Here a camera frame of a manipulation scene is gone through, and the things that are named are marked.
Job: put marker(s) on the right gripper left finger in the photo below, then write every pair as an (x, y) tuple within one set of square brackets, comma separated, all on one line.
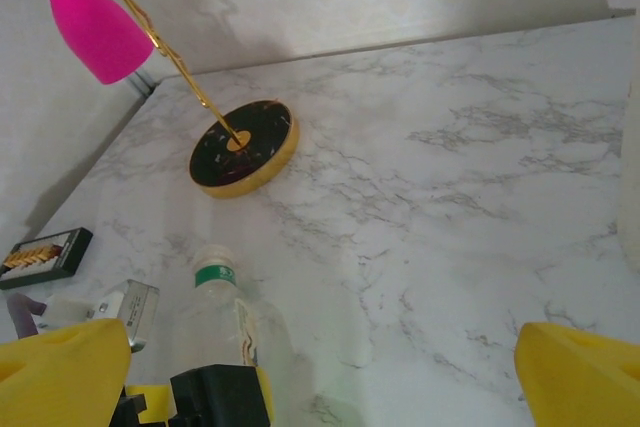
[(55, 382)]

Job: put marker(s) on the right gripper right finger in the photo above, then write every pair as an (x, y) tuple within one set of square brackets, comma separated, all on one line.
[(585, 387)]

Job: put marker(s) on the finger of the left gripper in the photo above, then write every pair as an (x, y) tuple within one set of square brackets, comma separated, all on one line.
[(220, 397), (150, 402)]

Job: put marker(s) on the clear bottle green label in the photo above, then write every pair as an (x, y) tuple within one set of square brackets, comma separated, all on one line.
[(220, 307)]

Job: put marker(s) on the black abacus box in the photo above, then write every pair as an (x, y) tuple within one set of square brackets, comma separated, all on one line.
[(60, 254)]

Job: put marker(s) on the pink wine glass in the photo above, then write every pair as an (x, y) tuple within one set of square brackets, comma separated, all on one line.
[(95, 32)]

